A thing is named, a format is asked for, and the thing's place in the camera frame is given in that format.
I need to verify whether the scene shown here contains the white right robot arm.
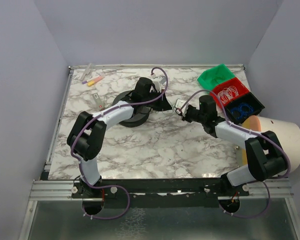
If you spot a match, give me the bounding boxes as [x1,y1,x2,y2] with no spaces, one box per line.
[175,95,291,187]

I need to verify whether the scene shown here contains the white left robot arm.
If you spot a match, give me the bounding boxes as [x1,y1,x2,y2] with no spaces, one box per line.
[66,77,173,186]

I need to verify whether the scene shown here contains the red plastic bin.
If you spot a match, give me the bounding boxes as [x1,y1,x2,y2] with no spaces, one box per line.
[210,77,250,108]

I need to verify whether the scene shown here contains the green plastic bin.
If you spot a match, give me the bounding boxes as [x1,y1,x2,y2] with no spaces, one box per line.
[197,64,235,91]

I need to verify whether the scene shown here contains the black plastic bin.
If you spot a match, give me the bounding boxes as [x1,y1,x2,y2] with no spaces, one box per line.
[224,92,265,125]

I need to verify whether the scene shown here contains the purple yellow pink markers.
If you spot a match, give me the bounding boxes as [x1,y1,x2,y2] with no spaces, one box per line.
[82,76,105,87]

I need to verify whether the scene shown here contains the clear plastic tube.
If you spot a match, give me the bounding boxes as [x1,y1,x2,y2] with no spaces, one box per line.
[81,63,93,82]

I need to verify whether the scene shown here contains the large white cylinder bucket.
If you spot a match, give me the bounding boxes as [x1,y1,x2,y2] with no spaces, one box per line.
[241,115,300,172]

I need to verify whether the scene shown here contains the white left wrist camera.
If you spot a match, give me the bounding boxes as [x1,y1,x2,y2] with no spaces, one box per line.
[151,76,166,93]

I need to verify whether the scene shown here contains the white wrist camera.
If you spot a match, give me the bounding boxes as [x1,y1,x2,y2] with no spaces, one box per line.
[151,76,166,93]
[174,99,186,114]

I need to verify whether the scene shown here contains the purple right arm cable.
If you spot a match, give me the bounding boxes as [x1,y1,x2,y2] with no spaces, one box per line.
[181,90,291,219]

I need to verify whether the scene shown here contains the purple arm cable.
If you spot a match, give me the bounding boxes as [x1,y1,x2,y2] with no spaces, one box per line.
[71,66,169,221]
[181,90,291,219]

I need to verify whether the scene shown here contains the black cable spool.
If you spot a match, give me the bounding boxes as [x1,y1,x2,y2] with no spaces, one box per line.
[112,90,151,128]

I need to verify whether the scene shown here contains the white wires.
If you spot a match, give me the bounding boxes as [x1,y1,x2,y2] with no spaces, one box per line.
[216,85,241,103]

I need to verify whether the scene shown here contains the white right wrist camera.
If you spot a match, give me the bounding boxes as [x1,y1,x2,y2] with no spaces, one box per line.
[174,99,186,114]

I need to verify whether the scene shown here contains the blue wires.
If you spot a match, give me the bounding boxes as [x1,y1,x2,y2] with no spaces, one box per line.
[231,102,256,121]

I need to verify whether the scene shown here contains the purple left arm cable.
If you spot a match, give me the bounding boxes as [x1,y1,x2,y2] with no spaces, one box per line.
[71,66,169,221]

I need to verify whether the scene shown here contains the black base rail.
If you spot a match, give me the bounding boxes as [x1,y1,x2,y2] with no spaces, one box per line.
[71,177,249,209]

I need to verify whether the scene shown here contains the aluminium frame rail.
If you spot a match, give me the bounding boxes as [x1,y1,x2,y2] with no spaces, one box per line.
[17,66,76,240]

